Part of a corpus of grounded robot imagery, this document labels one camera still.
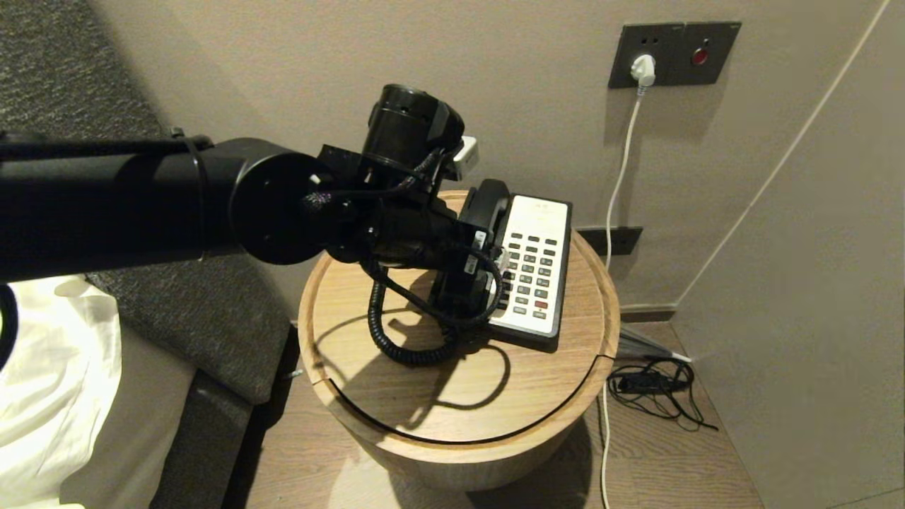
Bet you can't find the beige mattress side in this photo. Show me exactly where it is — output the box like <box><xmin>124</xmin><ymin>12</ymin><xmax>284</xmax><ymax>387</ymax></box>
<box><xmin>60</xmin><ymin>325</ymin><xmax>197</xmax><ymax>509</ymax></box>

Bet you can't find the dark grey bed frame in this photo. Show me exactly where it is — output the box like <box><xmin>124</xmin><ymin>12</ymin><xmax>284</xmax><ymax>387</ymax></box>
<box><xmin>150</xmin><ymin>371</ymin><xmax>254</xmax><ymax>509</ymax></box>

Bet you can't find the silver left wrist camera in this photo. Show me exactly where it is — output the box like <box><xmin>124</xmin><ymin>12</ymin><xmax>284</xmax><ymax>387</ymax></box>
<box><xmin>452</xmin><ymin>136</ymin><xmax>479</xmax><ymax>181</ymax></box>

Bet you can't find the grey fabric headboard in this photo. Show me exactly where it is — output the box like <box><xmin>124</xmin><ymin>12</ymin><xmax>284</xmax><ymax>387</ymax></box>
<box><xmin>0</xmin><ymin>0</ymin><xmax>292</xmax><ymax>405</ymax></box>

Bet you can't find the white power plug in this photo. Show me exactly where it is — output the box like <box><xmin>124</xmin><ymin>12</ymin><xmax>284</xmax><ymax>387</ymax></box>
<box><xmin>631</xmin><ymin>55</ymin><xmax>657</xmax><ymax>97</ymax></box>

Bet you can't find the white power cable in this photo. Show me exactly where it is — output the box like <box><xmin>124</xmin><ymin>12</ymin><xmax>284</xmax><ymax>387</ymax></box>
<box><xmin>600</xmin><ymin>88</ymin><xmax>646</xmax><ymax>509</ymax></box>

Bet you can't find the black telephone handset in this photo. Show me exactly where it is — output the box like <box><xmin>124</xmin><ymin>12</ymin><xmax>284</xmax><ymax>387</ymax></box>
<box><xmin>431</xmin><ymin>180</ymin><xmax>511</xmax><ymax>333</ymax></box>

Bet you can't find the folded umbrella white tip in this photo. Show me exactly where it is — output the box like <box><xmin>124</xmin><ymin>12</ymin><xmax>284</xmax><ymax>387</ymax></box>
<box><xmin>614</xmin><ymin>327</ymin><xmax>692</xmax><ymax>365</ymax></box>

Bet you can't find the grey wall socket panel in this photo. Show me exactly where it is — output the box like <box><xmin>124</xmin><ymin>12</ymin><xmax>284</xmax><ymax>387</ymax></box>
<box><xmin>609</xmin><ymin>24</ymin><xmax>687</xmax><ymax>90</ymax></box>

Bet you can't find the telephone base with keypad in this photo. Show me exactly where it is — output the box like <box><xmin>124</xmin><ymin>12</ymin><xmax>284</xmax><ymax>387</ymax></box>
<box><xmin>452</xmin><ymin>185</ymin><xmax>572</xmax><ymax>352</ymax></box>

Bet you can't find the grey switch panel red button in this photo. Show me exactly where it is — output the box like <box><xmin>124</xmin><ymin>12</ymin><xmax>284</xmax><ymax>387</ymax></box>
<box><xmin>666</xmin><ymin>22</ymin><xmax>742</xmax><ymax>87</ymax></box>

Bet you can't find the black phone cord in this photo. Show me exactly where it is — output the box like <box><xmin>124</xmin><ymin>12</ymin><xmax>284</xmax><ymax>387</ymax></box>
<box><xmin>368</xmin><ymin>276</ymin><xmax>467</xmax><ymax>367</ymax></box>

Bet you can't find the round wooden side table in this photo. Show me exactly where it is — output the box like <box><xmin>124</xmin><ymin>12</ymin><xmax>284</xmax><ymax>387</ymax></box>
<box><xmin>299</xmin><ymin>191</ymin><xmax>621</xmax><ymax>492</ymax></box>

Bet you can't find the white bed linen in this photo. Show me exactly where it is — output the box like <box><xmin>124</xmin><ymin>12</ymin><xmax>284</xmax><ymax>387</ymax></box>
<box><xmin>0</xmin><ymin>276</ymin><xmax>124</xmax><ymax>507</ymax></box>

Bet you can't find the black tangled cable bundle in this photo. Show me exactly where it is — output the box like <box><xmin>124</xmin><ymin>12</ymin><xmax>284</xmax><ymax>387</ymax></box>
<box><xmin>606</xmin><ymin>358</ymin><xmax>718</xmax><ymax>433</ymax></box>

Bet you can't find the small dark wall socket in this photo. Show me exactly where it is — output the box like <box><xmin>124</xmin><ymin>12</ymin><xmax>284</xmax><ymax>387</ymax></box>
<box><xmin>576</xmin><ymin>227</ymin><xmax>643</xmax><ymax>258</ymax></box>

